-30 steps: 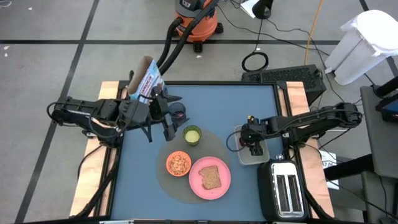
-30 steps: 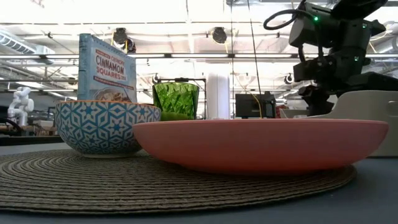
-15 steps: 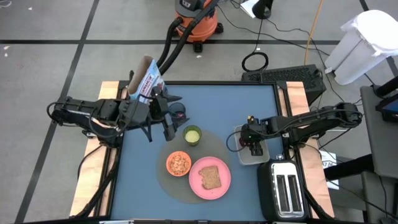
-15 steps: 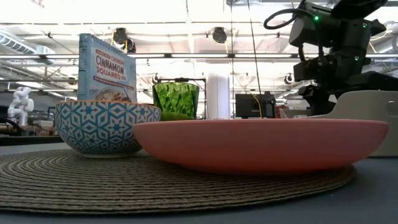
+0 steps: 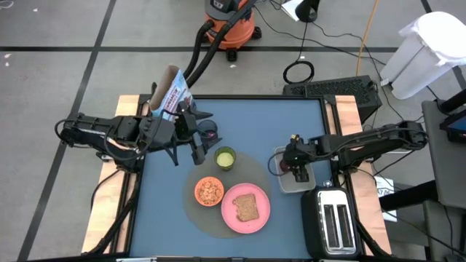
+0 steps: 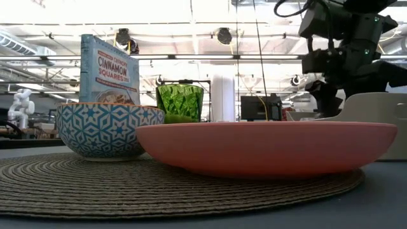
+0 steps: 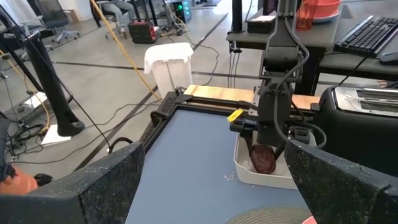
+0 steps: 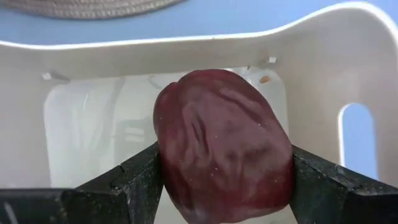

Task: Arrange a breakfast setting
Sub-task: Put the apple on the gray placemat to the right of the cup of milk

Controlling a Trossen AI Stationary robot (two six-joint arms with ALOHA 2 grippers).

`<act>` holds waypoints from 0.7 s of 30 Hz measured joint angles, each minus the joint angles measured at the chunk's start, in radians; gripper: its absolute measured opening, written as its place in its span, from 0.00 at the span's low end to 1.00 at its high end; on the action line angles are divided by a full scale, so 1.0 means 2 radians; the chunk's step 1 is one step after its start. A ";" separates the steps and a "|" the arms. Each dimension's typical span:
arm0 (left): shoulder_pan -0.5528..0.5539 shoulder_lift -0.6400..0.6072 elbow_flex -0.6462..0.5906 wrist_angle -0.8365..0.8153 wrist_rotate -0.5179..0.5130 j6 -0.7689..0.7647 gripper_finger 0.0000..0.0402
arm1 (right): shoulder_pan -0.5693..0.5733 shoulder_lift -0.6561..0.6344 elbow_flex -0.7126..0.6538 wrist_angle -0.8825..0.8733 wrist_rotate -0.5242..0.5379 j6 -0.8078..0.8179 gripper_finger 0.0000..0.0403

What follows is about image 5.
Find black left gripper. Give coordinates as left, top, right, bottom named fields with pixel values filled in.
left=137, top=103, right=223, bottom=167

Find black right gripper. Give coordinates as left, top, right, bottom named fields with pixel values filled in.
left=281, top=134, right=321, bottom=183

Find iridescent purple spoon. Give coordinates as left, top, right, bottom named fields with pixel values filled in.
left=198, top=125, right=216, bottom=139

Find light blue cereal box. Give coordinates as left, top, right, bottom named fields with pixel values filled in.
left=149, top=65, right=197, bottom=123

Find brown toast slice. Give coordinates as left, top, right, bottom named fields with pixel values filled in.
left=232, top=193, right=261, bottom=223

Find black mesh cup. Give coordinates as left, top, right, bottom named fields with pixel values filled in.
left=196, top=119, right=219, bottom=146

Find white plastic bin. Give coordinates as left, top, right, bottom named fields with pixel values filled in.
left=274, top=145, right=317, bottom=194

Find green glass cup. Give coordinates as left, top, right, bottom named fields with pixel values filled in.
left=213, top=146, right=237, bottom=172

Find round woven placemat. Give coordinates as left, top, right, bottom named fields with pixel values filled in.
left=181, top=151, right=272, bottom=240

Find golden cereal pieces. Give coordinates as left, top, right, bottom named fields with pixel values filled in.
left=197, top=179, right=222, bottom=205

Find black and chrome toaster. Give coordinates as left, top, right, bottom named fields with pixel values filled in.
left=301, top=180, right=363, bottom=260

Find orange patterned bowl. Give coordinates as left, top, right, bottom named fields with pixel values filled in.
left=194, top=175, right=226, bottom=207

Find wooden side board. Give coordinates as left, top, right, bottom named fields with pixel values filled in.
left=80, top=94, right=150, bottom=255
left=333, top=95, right=393, bottom=255

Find black computer case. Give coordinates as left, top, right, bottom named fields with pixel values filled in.
left=282, top=75, right=383, bottom=124

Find pink round plate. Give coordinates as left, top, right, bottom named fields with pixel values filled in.
left=221, top=182, right=272, bottom=234

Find orange shop vacuum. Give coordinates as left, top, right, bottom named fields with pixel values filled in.
left=202, top=0, right=263, bottom=62
left=185, top=0, right=258, bottom=88

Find white printed label sheet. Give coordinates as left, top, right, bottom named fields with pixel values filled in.
left=373, top=175, right=398, bottom=223

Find black desk leg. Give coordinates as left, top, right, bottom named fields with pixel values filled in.
left=378, top=180, right=440, bottom=213

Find grey desk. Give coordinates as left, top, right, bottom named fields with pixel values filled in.
left=421, top=100, right=466, bottom=210

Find white paper sheet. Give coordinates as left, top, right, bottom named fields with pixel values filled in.
left=280, top=0, right=303, bottom=22

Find black round stand base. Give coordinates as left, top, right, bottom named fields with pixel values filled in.
left=293, top=0, right=322, bottom=23

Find black tablet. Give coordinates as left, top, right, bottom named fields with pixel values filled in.
left=438, top=108, right=466, bottom=145

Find white lined trash bin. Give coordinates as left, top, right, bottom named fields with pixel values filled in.
left=379, top=10, right=466, bottom=101

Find black table frame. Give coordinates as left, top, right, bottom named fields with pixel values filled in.
left=116, top=93, right=365, bottom=262

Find black corrugated vacuum hose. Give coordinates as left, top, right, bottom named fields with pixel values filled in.
left=181, top=20, right=216, bottom=79

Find coiled black cable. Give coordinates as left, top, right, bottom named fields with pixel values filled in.
left=283, top=20, right=316, bottom=86

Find orange extension cable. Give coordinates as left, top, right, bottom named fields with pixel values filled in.
left=355, top=0, right=379, bottom=77

